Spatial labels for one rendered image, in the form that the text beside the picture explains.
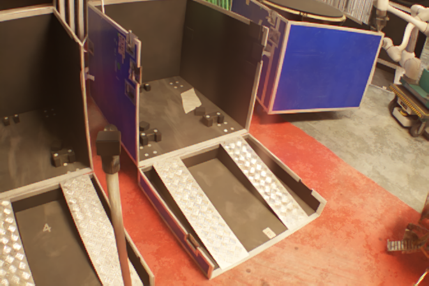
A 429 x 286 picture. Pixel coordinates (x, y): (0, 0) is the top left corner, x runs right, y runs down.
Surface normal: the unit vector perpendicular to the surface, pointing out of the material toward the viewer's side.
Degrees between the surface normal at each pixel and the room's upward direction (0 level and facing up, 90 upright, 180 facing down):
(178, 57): 90
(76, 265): 1
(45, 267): 1
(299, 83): 90
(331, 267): 0
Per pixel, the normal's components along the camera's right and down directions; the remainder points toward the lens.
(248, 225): 0.14, -0.81
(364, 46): 0.31, 0.57
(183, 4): 0.59, 0.52
